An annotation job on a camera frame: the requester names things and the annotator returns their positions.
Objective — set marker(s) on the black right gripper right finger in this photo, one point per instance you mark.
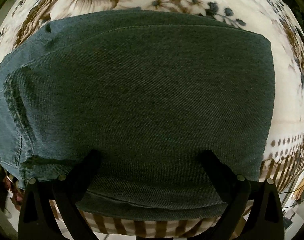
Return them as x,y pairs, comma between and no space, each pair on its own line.
265,220

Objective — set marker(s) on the floral checkered bed blanket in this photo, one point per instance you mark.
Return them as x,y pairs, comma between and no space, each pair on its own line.
283,157

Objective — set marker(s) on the blue denim jeans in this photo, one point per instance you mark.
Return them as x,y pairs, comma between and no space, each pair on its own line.
136,100

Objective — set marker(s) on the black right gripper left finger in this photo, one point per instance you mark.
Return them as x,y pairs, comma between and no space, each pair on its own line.
36,220

